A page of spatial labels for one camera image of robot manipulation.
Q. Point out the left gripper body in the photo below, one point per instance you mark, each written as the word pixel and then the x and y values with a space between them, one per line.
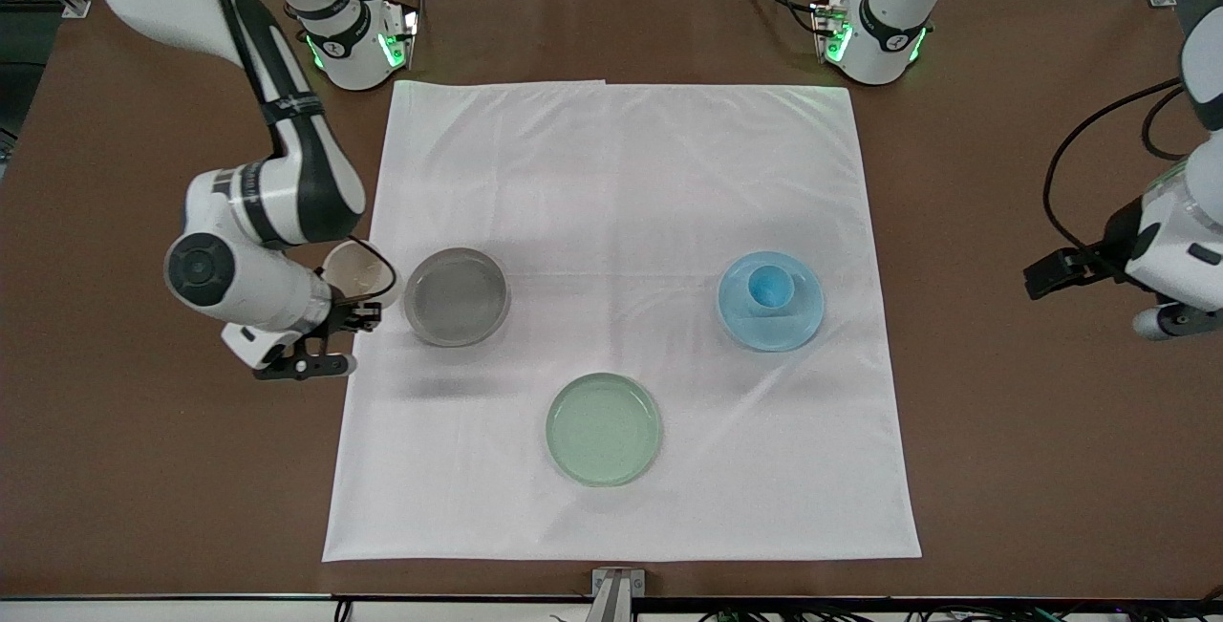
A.
pixel 1111 246

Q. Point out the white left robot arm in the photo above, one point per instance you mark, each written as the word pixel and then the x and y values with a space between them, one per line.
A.
pixel 884 39

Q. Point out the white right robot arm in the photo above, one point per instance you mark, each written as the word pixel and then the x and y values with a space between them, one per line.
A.
pixel 239 283

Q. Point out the gray plate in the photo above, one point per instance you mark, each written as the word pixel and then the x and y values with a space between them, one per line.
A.
pixel 457 297

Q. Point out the green plate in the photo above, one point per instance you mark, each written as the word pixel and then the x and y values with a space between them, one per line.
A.
pixel 604 429

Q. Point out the blue cup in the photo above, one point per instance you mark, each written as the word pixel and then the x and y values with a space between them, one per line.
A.
pixel 770 288

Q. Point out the blue plate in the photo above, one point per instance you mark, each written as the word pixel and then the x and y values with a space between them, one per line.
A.
pixel 745 328

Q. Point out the white cloth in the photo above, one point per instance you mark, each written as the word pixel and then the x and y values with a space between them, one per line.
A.
pixel 611 202

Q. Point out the black table edge rail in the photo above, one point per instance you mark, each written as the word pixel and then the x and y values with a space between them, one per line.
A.
pixel 191 600

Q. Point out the aluminium table edge bracket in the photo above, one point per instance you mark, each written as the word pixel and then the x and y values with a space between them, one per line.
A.
pixel 616 593

